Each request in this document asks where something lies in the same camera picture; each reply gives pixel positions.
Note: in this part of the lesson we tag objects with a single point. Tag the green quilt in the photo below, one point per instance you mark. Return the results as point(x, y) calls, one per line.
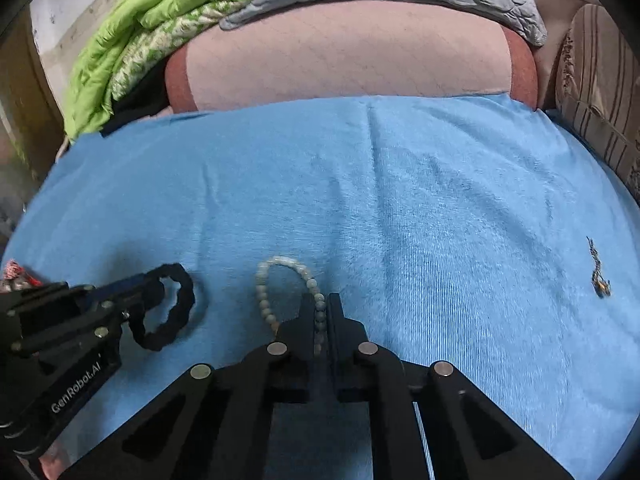
point(125, 25)

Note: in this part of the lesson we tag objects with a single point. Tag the pink pillow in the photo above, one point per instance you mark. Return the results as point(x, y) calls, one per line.
point(350, 55)

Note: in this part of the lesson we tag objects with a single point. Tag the red dotted scrunchie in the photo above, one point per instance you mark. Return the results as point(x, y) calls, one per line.
point(12, 270)

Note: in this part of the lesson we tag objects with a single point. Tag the wooden cabinet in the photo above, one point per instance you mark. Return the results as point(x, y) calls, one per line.
point(20, 100)

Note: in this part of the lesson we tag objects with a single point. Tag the black cloth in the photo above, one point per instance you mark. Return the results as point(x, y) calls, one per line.
point(140, 105)

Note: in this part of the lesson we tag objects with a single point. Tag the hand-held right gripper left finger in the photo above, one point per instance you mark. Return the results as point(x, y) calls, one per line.
point(300, 340)

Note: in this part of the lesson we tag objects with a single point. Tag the striped beige mattress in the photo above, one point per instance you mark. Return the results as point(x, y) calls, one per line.
point(600, 85)

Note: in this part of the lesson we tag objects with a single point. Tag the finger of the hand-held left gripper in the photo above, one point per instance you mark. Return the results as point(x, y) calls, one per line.
point(130, 284)
point(107, 332)

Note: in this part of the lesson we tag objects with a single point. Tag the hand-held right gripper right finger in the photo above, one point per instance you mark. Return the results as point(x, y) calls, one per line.
point(345, 345)

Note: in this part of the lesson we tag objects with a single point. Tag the blue cloth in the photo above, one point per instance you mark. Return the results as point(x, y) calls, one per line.
point(425, 210)

